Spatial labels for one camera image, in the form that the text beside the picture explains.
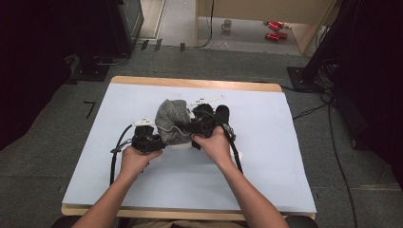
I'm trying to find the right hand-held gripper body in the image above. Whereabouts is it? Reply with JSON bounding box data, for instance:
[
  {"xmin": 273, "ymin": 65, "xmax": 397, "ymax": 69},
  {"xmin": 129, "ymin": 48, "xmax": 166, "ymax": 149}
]
[{"xmin": 185, "ymin": 94, "xmax": 226, "ymax": 140}]

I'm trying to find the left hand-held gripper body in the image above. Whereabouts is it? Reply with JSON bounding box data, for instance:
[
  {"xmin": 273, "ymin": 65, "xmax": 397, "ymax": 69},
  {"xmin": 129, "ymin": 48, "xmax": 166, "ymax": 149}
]
[{"xmin": 130, "ymin": 117, "xmax": 163, "ymax": 155}]

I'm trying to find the grey knit hat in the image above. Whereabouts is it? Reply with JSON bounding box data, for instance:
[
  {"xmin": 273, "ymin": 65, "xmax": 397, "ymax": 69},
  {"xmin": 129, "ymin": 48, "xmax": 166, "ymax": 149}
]
[{"xmin": 154, "ymin": 98, "xmax": 193, "ymax": 147}]

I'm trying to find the person's left hand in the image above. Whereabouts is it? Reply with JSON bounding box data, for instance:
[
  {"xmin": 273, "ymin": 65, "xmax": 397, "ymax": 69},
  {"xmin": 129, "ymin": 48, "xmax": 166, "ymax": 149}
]
[{"xmin": 119, "ymin": 144, "xmax": 164, "ymax": 182}]

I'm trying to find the person's right hand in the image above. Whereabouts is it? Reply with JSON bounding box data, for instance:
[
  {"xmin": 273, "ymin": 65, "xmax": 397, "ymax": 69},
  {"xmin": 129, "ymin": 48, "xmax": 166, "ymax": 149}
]
[{"xmin": 191, "ymin": 124, "xmax": 233, "ymax": 169}]

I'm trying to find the wooden table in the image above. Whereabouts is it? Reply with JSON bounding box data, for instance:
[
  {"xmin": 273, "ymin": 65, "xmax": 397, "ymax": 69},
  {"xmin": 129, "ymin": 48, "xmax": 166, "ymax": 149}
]
[{"xmin": 60, "ymin": 75, "xmax": 317, "ymax": 222}]

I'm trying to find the light blue table mat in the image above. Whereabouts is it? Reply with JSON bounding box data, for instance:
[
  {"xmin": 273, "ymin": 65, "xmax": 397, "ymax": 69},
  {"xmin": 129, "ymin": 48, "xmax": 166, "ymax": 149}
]
[{"xmin": 62, "ymin": 83, "xmax": 317, "ymax": 214}]

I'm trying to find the black tape corner mark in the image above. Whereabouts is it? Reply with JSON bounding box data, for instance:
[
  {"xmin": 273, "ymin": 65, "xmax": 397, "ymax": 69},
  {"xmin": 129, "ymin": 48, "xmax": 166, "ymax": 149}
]
[{"xmin": 83, "ymin": 101, "xmax": 97, "ymax": 120}]

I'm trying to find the black stand base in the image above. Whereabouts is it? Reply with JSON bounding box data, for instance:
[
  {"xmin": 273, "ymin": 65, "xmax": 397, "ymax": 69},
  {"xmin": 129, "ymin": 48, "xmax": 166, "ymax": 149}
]
[
  {"xmin": 286, "ymin": 66, "xmax": 321, "ymax": 93},
  {"xmin": 67, "ymin": 54, "xmax": 111, "ymax": 86}
]

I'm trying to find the black cabinet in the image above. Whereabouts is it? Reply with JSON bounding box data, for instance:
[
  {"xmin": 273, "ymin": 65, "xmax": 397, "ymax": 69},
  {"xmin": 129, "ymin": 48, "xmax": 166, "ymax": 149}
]
[{"xmin": 107, "ymin": 0, "xmax": 145, "ymax": 57}]

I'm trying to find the dark curtain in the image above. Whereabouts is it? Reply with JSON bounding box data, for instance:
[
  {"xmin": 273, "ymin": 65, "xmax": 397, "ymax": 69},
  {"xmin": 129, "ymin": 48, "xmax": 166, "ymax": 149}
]
[
  {"xmin": 0, "ymin": 0, "xmax": 110, "ymax": 152},
  {"xmin": 302, "ymin": 0, "xmax": 403, "ymax": 191}
]

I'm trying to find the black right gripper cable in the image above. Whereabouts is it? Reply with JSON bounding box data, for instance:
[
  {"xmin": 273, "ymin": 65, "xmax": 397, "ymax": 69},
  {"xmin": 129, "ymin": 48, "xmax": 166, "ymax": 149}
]
[{"xmin": 202, "ymin": 108, "xmax": 244, "ymax": 175}]

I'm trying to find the black hanging cable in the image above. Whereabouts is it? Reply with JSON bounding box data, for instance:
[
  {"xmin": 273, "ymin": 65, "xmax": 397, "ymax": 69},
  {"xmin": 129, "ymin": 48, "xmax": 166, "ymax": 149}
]
[{"xmin": 193, "ymin": 0, "xmax": 216, "ymax": 49}]

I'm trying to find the wooden desk frame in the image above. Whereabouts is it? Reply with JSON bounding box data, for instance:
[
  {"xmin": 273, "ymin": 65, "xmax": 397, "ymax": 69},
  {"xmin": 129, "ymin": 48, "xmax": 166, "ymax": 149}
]
[{"xmin": 195, "ymin": 0, "xmax": 337, "ymax": 55}]

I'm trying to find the black floor cable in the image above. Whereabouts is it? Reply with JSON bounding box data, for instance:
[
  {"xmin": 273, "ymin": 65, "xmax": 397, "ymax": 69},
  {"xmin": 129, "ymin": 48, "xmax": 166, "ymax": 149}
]
[{"xmin": 292, "ymin": 89, "xmax": 359, "ymax": 228}]

